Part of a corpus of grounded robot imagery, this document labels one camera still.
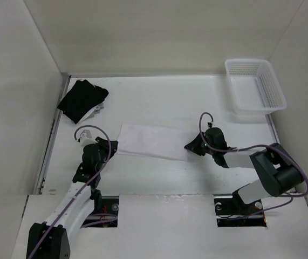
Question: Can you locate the left metal table rail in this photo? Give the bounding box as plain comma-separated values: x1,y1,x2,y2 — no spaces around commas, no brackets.
33,72,71,194

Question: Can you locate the folded grey white tank top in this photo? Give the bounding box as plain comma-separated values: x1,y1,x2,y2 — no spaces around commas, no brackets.
78,103,104,124

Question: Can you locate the white plastic basket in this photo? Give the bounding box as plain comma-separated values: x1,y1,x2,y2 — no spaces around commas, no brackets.
224,59,287,116

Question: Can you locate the metal table rail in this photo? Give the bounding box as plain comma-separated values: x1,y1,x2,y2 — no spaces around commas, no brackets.
266,114,296,192
33,72,71,194

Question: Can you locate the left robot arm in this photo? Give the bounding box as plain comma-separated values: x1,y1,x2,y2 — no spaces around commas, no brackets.
26,137,118,258

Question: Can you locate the right metal table rail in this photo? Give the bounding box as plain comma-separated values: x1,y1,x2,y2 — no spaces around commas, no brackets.
266,114,296,192

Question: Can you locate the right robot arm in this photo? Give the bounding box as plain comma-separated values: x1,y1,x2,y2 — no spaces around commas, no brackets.
184,127,308,219

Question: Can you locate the folded black tank top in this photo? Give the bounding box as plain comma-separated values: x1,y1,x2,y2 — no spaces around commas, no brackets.
57,80,109,124

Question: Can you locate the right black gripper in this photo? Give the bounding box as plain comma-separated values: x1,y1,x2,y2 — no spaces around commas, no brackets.
184,131,216,156

